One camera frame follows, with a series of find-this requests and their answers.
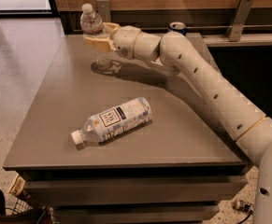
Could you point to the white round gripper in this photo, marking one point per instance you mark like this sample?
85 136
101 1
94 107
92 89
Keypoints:
124 41

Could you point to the clear ribbed water bottle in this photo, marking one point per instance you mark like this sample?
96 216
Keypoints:
92 24

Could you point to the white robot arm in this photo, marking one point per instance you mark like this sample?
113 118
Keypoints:
173 53

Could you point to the white labelled water bottle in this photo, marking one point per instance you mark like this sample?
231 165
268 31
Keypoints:
112 122

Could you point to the blue soda can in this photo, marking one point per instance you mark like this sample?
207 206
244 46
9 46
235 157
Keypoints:
177 26

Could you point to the grey table cabinet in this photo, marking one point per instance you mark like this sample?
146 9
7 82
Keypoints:
173 169

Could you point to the grey side shelf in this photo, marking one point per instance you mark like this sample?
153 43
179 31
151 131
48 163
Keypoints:
249 40

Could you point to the brown snack packet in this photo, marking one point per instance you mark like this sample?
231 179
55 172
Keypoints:
16 186

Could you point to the left metal wall bracket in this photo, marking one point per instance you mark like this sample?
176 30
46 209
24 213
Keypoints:
103 7

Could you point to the metal wall bracket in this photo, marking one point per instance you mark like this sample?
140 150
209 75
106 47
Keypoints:
235 29
103 7

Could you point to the right metal wall bracket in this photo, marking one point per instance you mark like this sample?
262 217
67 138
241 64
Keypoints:
235 29

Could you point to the black wire basket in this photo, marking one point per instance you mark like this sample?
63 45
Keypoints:
24 211

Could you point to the black white striped handle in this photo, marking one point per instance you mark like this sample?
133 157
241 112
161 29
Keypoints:
242 206

